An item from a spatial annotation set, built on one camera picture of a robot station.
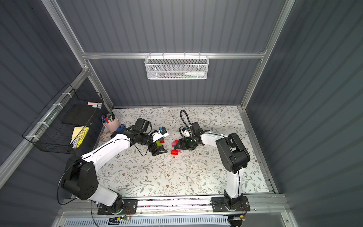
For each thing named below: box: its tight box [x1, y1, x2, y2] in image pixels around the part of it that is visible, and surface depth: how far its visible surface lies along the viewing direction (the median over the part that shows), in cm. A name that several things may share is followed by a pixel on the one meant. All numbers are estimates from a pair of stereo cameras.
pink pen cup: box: [101, 112, 120, 133], surface depth 100 cm
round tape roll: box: [99, 131, 113, 142], surface depth 104 cm
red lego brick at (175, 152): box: [170, 149, 179, 156], surface depth 93 cm
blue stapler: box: [115, 124, 127, 133], surface depth 107 cm
